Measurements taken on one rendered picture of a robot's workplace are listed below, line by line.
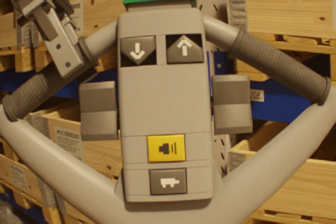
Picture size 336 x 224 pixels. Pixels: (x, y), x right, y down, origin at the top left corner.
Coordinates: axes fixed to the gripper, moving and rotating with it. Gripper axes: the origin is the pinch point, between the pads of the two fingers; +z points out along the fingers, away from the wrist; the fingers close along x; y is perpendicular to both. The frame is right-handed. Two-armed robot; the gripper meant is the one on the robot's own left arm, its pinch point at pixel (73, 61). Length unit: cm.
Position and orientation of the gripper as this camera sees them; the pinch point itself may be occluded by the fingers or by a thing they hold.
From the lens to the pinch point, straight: 44.1
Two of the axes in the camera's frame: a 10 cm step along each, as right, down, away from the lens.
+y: -8.4, 5.4, 0.1
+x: -0.3, -0.3, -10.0
